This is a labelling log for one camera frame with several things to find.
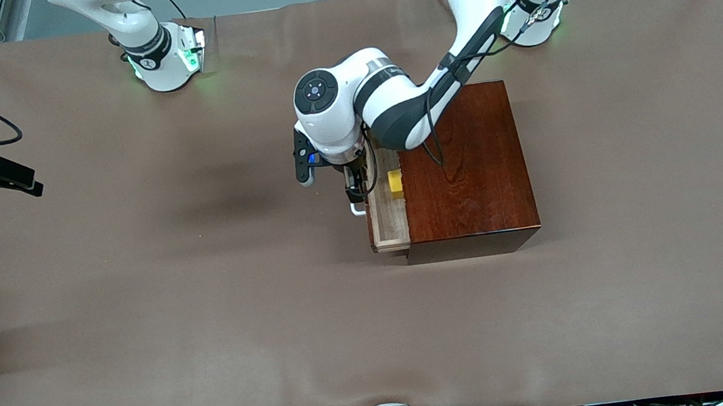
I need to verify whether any yellow block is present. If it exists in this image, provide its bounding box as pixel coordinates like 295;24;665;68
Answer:
386;169;405;200

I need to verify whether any wooden drawer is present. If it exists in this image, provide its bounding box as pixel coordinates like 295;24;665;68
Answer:
359;144;413;255

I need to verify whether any dark brown wooden cabinet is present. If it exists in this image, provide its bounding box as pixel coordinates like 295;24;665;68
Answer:
388;77;544;267

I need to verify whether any brown table cover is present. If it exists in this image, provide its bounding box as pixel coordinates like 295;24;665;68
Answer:
0;0;723;406

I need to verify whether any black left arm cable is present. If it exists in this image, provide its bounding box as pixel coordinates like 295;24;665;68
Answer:
338;0;580;198

